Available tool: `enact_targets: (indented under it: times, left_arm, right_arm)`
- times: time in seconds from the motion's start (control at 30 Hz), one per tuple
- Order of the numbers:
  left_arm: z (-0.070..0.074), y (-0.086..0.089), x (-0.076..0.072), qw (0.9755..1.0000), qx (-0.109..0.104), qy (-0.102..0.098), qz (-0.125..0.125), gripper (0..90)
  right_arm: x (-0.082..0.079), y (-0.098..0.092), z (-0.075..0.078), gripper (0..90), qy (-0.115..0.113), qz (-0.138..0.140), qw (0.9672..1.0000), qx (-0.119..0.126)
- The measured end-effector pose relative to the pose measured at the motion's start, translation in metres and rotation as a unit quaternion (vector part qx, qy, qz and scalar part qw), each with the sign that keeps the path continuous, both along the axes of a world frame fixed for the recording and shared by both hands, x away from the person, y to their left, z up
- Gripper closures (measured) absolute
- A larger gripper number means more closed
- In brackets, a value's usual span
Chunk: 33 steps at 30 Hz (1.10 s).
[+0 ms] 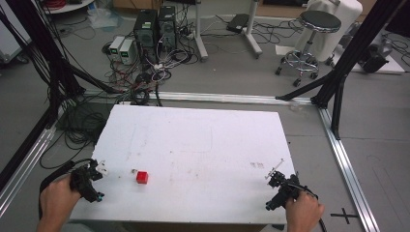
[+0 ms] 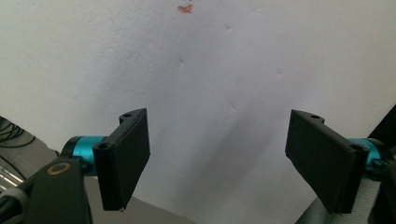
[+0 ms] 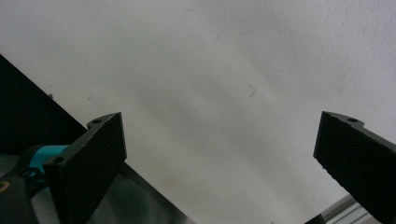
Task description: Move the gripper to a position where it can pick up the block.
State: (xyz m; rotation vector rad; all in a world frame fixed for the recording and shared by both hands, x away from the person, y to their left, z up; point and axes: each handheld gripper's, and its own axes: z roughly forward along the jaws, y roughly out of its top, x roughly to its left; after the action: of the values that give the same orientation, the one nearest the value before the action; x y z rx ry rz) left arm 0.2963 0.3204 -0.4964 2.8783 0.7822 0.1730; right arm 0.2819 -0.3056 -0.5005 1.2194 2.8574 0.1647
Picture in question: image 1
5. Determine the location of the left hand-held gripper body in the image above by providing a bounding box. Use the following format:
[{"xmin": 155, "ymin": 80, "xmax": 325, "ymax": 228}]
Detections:
[{"xmin": 70, "ymin": 159, "xmax": 105, "ymax": 204}]

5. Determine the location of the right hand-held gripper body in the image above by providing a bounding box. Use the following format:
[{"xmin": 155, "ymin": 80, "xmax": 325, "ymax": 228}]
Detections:
[{"xmin": 265, "ymin": 170, "xmax": 304, "ymax": 212}]

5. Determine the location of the person's right hand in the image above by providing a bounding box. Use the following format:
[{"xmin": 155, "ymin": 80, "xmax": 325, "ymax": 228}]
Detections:
[{"xmin": 284, "ymin": 189, "xmax": 326, "ymax": 232}]

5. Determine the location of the person's left hand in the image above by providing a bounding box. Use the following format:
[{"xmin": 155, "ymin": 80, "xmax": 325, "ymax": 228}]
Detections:
[{"xmin": 38, "ymin": 175, "xmax": 82, "ymax": 227}]

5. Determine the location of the red cube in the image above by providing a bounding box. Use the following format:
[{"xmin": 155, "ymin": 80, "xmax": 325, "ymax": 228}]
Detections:
[{"xmin": 135, "ymin": 170, "xmax": 150, "ymax": 185}]

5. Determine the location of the white power supply unit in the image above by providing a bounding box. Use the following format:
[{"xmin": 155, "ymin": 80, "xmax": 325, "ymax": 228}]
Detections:
[
  {"xmin": 118, "ymin": 38, "xmax": 137, "ymax": 66},
  {"xmin": 108, "ymin": 35, "xmax": 126, "ymax": 62}
]

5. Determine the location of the white table leg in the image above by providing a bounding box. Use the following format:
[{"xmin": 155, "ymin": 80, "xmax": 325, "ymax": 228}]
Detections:
[
  {"xmin": 243, "ymin": 0, "xmax": 264, "ymax": 60},
  {"xmin": 192, "ymin": 0, "xmax": 209, "ymax": 63}
]

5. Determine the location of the large black computer tower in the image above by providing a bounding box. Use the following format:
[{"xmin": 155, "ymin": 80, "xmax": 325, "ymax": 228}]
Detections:
[{"xmin": 132, "ymin": 9, "xmax": 160, "ymax": 65}]

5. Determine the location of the black device on white board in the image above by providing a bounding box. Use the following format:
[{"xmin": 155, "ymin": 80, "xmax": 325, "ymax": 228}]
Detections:
[{"xmin": 357, "ymin": 41, "xmax": 394, "ymax": 74}]

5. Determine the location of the clear plastic bag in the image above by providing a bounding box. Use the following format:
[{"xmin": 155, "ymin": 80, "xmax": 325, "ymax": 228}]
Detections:
[{"xmin": 86, "ymin": 5, "xmax": 124, "ymax": 31}]

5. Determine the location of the flat black box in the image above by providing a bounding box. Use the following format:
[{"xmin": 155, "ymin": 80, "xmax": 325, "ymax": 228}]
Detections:
[{"xmin": 225, "ymin": 13, "xmax": 250, "ymax": 34}]

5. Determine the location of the black round chrome stool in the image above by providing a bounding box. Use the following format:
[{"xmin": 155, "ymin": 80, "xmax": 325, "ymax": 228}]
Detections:
[{"xmin": 275, "ymin": 10, "xmax": 342, "ymax": 88}]

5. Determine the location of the small black computer tower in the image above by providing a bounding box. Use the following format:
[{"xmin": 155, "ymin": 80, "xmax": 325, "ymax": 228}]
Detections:
[{"xmin": 158, "ymin": 5, "xmax": 179, "ymax": 50}]

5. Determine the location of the white round table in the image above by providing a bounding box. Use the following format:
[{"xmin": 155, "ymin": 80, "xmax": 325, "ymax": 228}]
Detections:
[{"xmin": 41, "ymin": 0, "xmax": 97, "ymax": 15}]

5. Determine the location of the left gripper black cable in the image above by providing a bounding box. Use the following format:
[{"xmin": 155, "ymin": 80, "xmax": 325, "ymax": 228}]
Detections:
[{"xmin": 38, "ymin": 158, "xmax": 95, "ymax": 220}]

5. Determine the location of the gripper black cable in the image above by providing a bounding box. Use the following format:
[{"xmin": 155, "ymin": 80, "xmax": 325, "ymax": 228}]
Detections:
[
  {"xmin": 38, "ymin": 158, "xmax": 95, "ymax": 220},
  {"xmin": 288, "ymin": 182, "xmax": 329, "ymax": 232}
]

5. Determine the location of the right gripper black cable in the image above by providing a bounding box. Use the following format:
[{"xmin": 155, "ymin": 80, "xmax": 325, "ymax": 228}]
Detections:
[{"xmin": 288, "ymin": 182, "xmax": 329, "ymax": 232}]

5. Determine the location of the long aluminium floor rail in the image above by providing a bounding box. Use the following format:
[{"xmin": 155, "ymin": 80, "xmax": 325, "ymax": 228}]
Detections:
[{"xmin": 82, "ymin": 89, "xmax": 321, "ymax": 106}]

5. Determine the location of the tangle of floor cables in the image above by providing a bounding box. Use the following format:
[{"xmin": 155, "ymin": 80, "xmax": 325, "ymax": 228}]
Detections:
[{"xmin": 101, "ymin": 32, "xmax": 201, "ymax": 107}]

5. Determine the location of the black frame post with cables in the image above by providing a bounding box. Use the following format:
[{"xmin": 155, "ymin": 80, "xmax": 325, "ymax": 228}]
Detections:
[{"xmin": 0, "ymin": 0, "xmax": 125, "ymax": 130}]

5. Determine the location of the black frame post with braces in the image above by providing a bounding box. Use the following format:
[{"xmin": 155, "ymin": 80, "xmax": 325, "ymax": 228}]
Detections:
[{"xmin": 275, "ymin": 0, "xmax": 408, "ymax": 141}]

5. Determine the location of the red cable coil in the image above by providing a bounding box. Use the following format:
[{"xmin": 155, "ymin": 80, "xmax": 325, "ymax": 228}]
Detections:
[{"xmin": 43, "ymin": 0, "xmax": 68, "ymax": 10}]

